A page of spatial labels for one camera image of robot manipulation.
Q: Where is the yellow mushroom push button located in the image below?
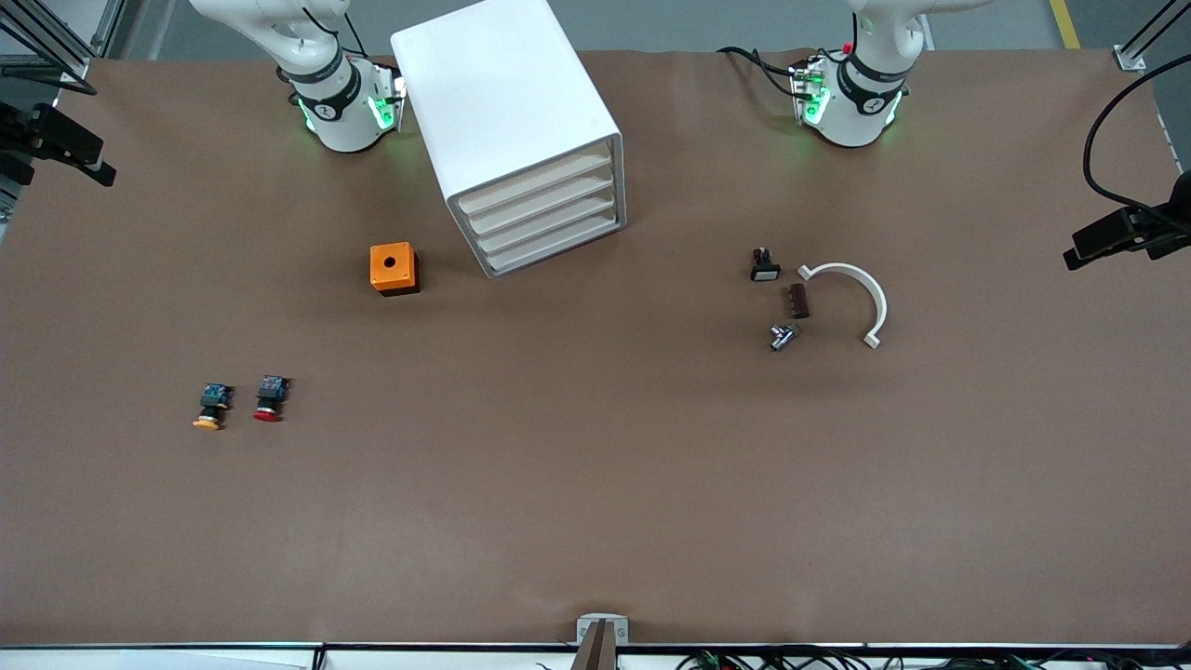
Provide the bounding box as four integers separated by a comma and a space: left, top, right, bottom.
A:
192, 382, 234, 432

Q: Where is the red mushroom push button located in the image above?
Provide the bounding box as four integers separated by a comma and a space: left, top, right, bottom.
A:
252, 375, 292, 423

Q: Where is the aluminium frame profile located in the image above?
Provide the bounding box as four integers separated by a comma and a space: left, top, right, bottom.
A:
0, 0, 127, 83
1114, 0, 1191, 74

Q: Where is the white curved plastic bracket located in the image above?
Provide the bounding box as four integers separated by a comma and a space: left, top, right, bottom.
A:
796, 261, 890, 351

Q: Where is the orange button enclosure box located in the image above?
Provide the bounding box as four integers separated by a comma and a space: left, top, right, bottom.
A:
369, 242, 421, 298

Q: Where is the black arm base cable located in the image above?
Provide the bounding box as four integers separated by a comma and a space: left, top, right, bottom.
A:
716, 45, 803, 99

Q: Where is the black cable bundle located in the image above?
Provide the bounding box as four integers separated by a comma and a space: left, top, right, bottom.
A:
535, 646, 1191, 670

